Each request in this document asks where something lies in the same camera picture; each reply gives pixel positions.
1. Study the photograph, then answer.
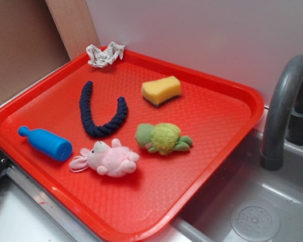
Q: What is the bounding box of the yellow sponge with dark base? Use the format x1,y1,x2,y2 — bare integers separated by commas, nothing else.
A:
141,76,182,107

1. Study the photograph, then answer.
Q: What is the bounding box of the green plush turtle toy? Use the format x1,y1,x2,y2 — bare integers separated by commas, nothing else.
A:
135,123,193,156

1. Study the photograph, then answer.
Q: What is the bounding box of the red plastic tray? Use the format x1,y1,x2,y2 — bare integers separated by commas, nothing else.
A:
0,50,264,241

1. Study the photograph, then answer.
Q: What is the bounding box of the pink plush bunny toy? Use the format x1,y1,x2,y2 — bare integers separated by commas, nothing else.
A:
69,139,140,178

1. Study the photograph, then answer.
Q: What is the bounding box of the crumpled white paper towel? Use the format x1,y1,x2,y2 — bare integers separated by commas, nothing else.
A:
86,41,125,68

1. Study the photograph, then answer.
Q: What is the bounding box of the blue plastic toy bottle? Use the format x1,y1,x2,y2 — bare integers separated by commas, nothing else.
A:
18,126,73,162

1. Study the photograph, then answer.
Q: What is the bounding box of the grey toy sink basin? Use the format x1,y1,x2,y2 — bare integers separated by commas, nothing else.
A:
170,127,303,242

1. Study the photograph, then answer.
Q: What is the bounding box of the light wooden board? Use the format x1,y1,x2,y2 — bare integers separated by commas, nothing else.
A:
45,0,100,59

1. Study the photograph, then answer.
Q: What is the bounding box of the grey toy faucet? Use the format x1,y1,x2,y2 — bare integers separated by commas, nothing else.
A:
260,54,303,171

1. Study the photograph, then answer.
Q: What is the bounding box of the dark blue braided rope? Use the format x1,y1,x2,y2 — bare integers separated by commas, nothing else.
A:
79,80,129,138

